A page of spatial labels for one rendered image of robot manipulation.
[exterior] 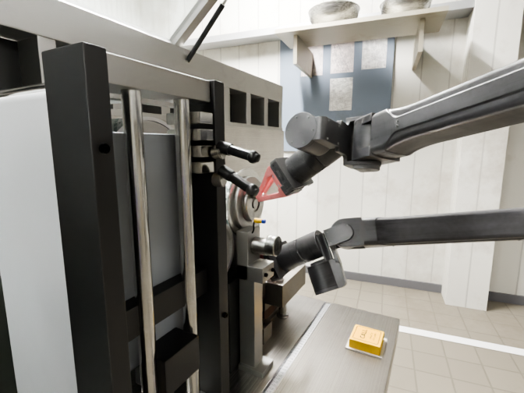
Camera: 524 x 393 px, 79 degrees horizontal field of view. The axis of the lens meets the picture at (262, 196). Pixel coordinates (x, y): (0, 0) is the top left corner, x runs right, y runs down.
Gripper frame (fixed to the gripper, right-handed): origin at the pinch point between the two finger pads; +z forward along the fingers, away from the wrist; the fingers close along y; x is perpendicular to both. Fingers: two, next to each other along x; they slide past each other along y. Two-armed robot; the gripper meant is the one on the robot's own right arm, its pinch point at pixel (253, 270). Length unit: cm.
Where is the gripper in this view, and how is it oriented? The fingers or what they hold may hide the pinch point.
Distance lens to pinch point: 78.6
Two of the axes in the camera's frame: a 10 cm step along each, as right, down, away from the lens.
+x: -4.4, -8.9, 0.9
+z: -7.6, 4.3, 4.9
